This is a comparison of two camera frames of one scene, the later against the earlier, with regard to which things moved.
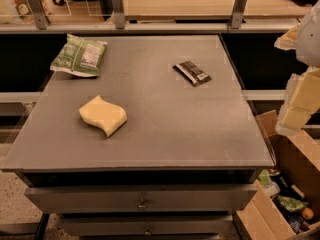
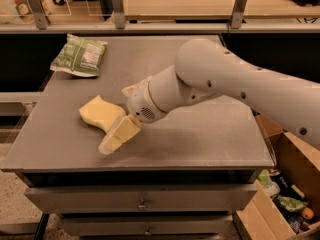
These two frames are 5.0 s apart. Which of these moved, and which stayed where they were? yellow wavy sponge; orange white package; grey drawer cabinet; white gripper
Moved: white gripper
Stayed: yellow wavy sponge; grey drawer cabinet; orange white package
